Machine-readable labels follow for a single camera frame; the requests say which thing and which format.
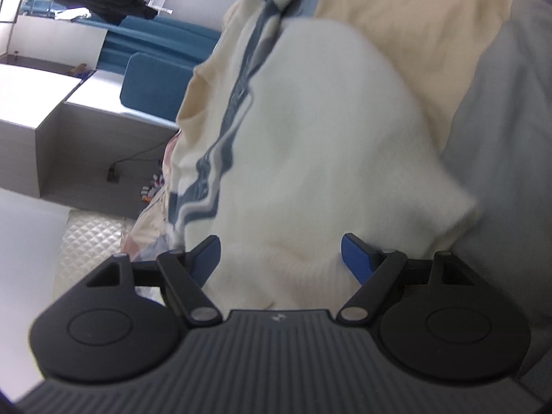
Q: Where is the white desk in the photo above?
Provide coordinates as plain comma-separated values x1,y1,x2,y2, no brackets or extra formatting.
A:
0,26,179,221

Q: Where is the cream knit sweater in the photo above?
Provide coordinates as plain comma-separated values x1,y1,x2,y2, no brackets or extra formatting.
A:
203,19,480,311

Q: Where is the white quilted headboard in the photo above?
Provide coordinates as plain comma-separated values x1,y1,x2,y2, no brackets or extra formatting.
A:
54,209,139,287

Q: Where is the blue curtain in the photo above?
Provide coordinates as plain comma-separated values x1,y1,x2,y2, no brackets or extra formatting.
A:
21,0,221,70

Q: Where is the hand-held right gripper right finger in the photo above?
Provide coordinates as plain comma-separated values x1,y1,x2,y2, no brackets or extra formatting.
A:
338,233,475,326

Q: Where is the blue chair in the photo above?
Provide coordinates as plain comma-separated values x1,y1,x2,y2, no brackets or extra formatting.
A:
120,52,197,122

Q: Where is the patchwork quilt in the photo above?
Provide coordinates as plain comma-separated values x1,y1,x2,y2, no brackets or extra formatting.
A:
125,0,552,393

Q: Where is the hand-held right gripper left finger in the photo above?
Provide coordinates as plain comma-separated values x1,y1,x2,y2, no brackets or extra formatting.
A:
86,235,223,327

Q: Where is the group of small bottles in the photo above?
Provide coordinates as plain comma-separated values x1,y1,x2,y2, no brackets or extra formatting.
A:
140,172,167,201

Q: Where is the black power cable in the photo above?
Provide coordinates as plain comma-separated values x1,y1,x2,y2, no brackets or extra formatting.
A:
112,136,177,173

